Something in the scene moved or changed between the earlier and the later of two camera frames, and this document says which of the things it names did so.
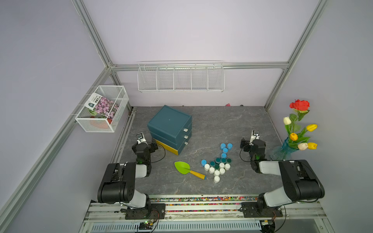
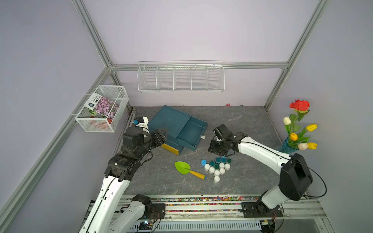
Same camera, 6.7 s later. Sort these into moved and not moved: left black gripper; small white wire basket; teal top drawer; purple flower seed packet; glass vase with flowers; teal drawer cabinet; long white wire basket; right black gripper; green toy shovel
Moved: left black gripper; teal top drawer; teal drawer cabinet; right black gripper
Not moved: small white wire basket; purple flower seed packet; long white wire basket; green toy shovel; glass vase with flowers
